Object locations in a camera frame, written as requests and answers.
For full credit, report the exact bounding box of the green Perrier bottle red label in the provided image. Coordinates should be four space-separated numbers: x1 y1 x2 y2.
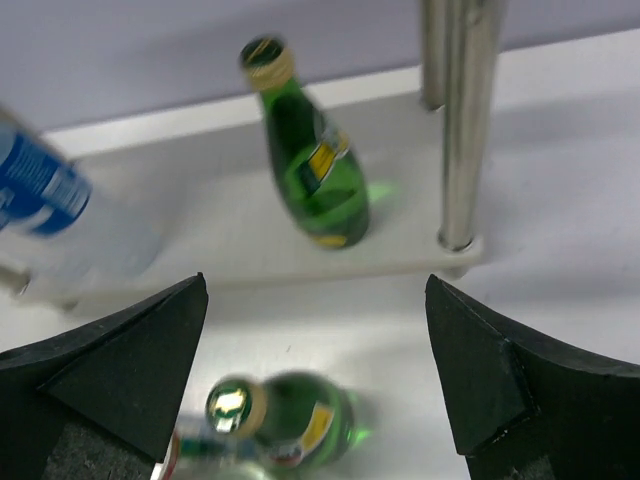
205 370 373 473

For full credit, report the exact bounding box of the green Perrier bottle yellow label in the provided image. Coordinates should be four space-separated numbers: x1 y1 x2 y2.
239 35 370 250

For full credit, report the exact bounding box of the right blue-label water bottle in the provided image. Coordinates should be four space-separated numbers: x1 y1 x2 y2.
1 108 162 292

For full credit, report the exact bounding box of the white two-tier shelf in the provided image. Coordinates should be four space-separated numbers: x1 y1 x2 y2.
0 0 506 314

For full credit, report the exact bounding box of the clear soda water bottle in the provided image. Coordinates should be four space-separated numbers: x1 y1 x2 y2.
151 429 276 480

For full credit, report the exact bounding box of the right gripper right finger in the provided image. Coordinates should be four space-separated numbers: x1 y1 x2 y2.
425 275 639 479

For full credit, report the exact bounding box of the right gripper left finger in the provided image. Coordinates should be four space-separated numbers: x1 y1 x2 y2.
1 274 208 479

